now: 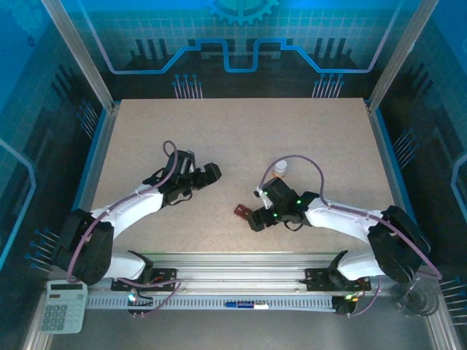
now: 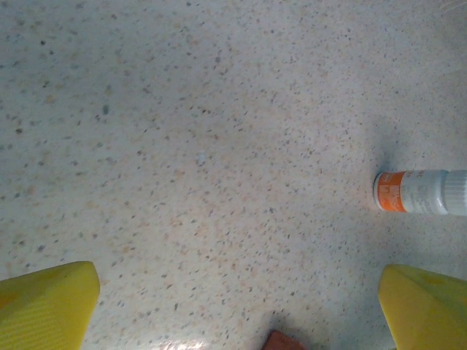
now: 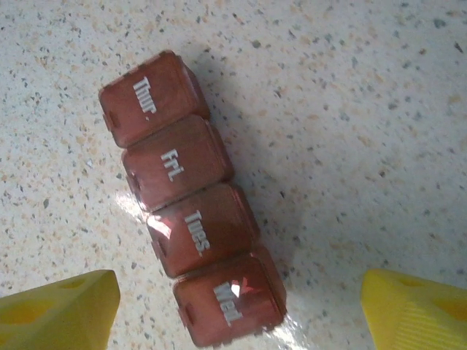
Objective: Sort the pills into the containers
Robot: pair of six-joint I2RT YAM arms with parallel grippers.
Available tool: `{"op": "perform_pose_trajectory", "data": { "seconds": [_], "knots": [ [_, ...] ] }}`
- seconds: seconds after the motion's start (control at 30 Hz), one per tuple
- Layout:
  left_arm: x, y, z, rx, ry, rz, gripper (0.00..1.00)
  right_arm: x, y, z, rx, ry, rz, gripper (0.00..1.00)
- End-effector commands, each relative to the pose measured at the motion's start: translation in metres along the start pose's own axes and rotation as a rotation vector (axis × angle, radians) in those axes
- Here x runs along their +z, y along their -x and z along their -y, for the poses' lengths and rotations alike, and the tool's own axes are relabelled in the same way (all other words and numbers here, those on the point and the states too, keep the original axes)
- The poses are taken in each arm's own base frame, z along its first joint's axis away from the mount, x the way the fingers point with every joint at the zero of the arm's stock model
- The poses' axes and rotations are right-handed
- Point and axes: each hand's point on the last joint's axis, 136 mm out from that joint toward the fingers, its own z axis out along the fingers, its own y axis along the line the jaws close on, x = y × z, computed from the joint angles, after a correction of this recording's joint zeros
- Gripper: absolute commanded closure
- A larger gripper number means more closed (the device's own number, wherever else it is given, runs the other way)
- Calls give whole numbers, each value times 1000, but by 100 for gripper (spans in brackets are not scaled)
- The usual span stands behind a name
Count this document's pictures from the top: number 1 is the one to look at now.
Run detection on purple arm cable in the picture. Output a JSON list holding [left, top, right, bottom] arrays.
[[259, 155, 443, 281], [66, 140, 180, 284]]

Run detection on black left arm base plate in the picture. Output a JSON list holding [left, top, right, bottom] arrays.
[[110, 268, 179, 292]]

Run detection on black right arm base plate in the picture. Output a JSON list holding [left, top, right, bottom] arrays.
[[304, 268, 372, 292]]

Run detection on table side rail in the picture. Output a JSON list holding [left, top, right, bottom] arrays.
[[54, 101, 120, 265], [366, 100, 420, 263]]

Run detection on right aluminium frame post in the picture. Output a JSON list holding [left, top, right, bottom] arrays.
[[366, 0, 441, 114]]

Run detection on red pill organizer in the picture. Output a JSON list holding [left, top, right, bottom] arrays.
[[233, 204, 254, 220]]

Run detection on left aluminium frame post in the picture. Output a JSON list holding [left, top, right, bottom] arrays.
[[40, 0, 118, 112]]

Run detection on blue white marker pen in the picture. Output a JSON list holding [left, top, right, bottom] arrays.
[[224, 300, 270, 311]]

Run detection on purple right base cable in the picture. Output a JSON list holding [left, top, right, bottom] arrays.
[[348, 276, 383, 317]]

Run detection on grey slotted cable duct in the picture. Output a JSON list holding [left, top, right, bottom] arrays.
[[87, 294, 336, 311]]

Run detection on left controller board with LED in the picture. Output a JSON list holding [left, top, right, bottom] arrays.
[[126, 287, 156, 318]]

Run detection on aluminium frame post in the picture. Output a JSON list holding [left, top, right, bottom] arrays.
[[40, 0, 118, 112], [366, 0, 441, 114]]

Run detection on controller board with led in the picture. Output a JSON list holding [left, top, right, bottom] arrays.
[[332, 293, 362, 317], [126, 287, 156, 318]]

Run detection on aluminium front frame corner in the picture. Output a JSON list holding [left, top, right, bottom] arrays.
[[21, 287, 54, 350], [425, 309, 464, 350]]

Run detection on left table side rail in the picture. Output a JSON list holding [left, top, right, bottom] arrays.
[[54, 101, 120, 265]]

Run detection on clear glass beaker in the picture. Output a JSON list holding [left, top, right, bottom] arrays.
[[393, 277, 441, 318]]

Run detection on white desk calculator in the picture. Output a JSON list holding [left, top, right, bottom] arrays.
[[39, 280, 90, 335]]

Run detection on aluminium front mounting rail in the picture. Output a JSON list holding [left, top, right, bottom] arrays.
[[50, 252, 433, 292]]

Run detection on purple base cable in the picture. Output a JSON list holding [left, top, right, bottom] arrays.
[[348, 276, 383, 317], [115, 277, 183, 320]]

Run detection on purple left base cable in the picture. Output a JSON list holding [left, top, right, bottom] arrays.
[[115, 277, 183, 320]]

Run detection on right table side rail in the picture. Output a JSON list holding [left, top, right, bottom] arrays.
[[366, 100, 420, 263]]

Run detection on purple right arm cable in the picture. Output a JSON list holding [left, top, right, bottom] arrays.
[[259, 155, 443, 281]]

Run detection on right controller board with LED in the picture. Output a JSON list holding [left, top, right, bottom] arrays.
[[332, 293, 362, 317]]

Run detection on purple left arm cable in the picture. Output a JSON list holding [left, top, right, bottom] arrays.
[[66, 140, 180, 284]]

